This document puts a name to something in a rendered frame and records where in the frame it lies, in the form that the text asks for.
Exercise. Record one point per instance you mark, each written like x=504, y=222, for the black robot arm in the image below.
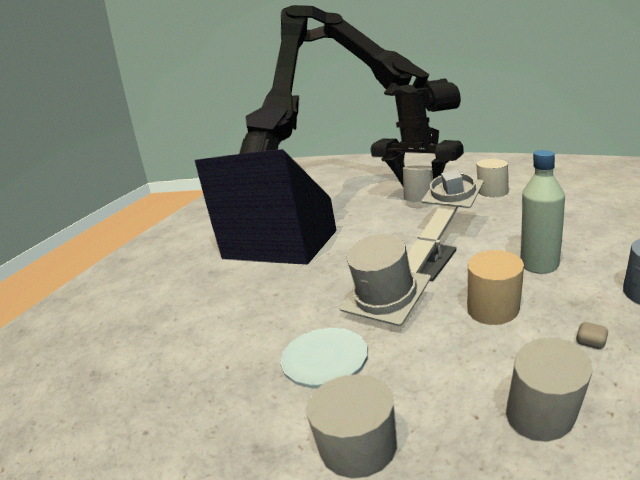
x=273, y=123

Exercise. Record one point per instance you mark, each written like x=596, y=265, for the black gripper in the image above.
x=414, y=134

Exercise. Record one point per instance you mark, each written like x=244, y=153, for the beige balance beam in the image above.
x=427, y=256

